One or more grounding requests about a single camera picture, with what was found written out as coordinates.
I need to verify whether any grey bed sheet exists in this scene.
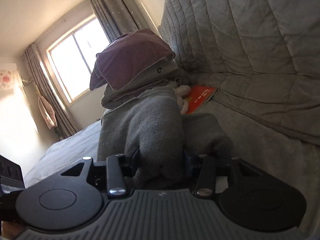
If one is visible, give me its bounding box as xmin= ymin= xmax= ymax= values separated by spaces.
xmin=24 ymin=100 xmax=319 ymax=234

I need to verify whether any window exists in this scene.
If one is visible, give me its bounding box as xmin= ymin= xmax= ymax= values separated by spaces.
xmin=47 ymin=15 xmax=110 ymax=103

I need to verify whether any hanging pink towel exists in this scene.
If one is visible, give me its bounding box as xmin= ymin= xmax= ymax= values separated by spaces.
xmin=37 ymin=95 xmax=57 ymax=129

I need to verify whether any operator left hand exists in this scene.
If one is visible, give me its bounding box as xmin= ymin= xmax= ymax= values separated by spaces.
xmin=1 ymin=222 xmax=24 ymax=239

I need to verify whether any orange red packet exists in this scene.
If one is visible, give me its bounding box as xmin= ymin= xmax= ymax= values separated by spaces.
xmin=186 ymin=85 xmax=217 ymax=114

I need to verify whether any grey knit cat sweater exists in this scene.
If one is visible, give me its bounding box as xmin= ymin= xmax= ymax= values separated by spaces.
xmin=97 ymin=87 xmax=233 ymax=190

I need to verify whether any right grey curtain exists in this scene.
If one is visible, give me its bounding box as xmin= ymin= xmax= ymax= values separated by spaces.
xmin=89 ymin=0 xmax=149 ymax=42

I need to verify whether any pink velvet pillow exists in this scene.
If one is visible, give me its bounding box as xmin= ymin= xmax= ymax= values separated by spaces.
xmin=89 ymin=28 xmax=175 ymax=91

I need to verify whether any grey padded headboard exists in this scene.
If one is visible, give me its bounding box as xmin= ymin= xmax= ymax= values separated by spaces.
xmin=159 ymin=0 xmax=319 ymax=145

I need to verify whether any left grey curtain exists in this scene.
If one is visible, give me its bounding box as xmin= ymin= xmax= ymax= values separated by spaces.
xmin=24 ymin=43 xmax=79 ymax=139

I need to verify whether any white plush toy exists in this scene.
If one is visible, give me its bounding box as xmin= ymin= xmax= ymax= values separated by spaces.
xmin=175 ymin=85 xmax=191 ymax=115

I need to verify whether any covered wall air conditioner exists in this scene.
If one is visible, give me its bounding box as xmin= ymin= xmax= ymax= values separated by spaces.
xmin=0 ymin=63 xmax=23 ymax=92

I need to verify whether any grey curtain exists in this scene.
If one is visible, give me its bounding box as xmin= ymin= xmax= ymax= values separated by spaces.
xmin=24 ymin=43 xmax=79 ymax=139
xmin=89 ymin=0 xmax=149 ymax=42

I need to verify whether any upper folded grey quilt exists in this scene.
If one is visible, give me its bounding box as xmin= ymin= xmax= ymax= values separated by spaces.
xmin=101 ymin=59 xmax=189 ymax=109

